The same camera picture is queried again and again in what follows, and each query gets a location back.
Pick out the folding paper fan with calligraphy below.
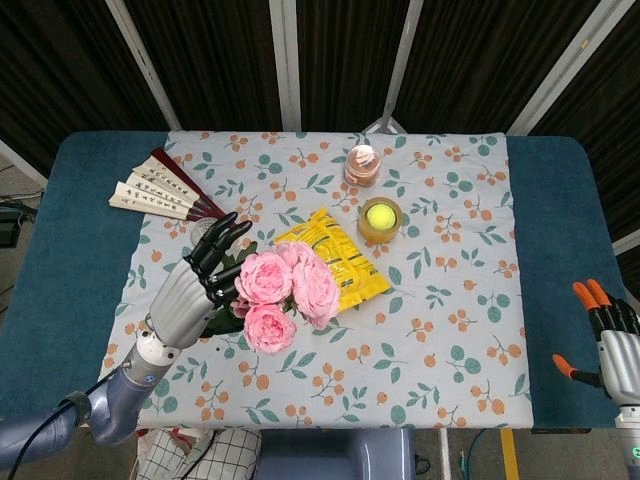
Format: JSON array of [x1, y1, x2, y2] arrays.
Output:
[[108, 147, 227, 224]]

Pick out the pink rose bouquet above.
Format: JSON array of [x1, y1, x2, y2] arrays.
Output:
[[199, 239, 342, 356]]

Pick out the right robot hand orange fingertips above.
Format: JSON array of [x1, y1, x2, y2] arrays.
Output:
[[552, 278, 640, 407]]

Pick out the clear jar of rubber bands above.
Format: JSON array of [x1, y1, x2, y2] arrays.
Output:
[[342, 145, 382, 188]]

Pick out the yellow snack bag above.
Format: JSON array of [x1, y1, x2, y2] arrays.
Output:
[[273, 207, 393, 314]]

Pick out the blue floor cable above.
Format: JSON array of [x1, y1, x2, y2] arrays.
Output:
[[467, 429, 497, 480]]

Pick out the black equipment box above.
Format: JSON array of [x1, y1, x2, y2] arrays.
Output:
[[0, 207, 25, 247]]

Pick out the teal table cover cloth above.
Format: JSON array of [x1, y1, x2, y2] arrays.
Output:
[[0, 130, 634, 432]]

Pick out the yellow-green tennis ball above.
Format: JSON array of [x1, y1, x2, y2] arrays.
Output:
[[365, 204, 397, 230]]

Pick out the clear textured glass vase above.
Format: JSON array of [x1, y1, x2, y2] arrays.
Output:
[[187, 217, 225, 249]]

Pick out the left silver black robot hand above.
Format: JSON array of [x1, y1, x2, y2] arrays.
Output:
[[147, 211, 254, 350]]

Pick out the dark pleated curtain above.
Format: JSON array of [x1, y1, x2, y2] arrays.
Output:
[[0, 0, 640, 251]]

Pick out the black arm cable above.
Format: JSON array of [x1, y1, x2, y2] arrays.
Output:
[[0, 394, 89, 480]]

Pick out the tennis ball in cup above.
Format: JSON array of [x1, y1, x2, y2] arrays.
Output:
[[357, 196, 406, 247]]

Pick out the floral fruit print tablecloth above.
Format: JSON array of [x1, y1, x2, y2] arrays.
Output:
[[87, 130, 534, 430]]

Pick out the white frame post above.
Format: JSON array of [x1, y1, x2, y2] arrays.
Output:
[[0, 138, 47, 187], [362, 0, 426, 134], [504, 0, 619, 137], [612, 230, 640, 257], [268, 0, 303, 132], [103, 0, 182, 132]]

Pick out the white grid pattern bag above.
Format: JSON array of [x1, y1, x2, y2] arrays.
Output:
[[135, 427, 264, 480]]

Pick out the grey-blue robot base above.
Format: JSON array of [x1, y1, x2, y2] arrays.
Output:
[[255, 428, 416, 480]]

